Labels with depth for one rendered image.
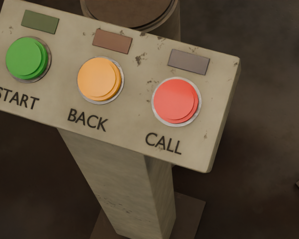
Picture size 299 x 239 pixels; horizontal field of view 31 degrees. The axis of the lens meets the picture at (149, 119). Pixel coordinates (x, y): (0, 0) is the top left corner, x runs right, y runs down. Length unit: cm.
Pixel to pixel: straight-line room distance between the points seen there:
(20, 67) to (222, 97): 19
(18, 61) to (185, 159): 18
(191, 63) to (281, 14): 80
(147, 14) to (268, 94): 58
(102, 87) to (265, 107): 70
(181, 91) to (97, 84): 8
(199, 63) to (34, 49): 16
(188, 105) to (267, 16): 82
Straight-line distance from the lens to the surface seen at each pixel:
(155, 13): 65
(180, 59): 50
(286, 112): 117
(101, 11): 66
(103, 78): 50
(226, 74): 50
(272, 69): 121
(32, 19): 55
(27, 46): 53
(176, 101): 49
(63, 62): 53
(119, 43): 52
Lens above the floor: 105
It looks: 66 degrees down
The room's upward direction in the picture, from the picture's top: 9 degrees counter-clockwise
